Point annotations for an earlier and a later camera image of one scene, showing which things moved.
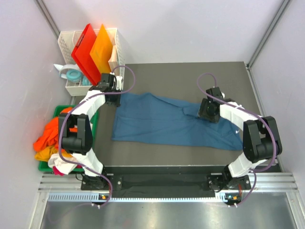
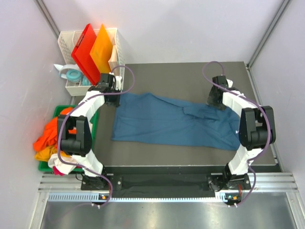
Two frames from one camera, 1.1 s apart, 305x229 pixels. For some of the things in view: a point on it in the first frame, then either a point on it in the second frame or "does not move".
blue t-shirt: [158, 118] does not move
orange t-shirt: [50, 137] does not move
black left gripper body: [115, 100] does not move
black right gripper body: [205, 111] to [211, 101]
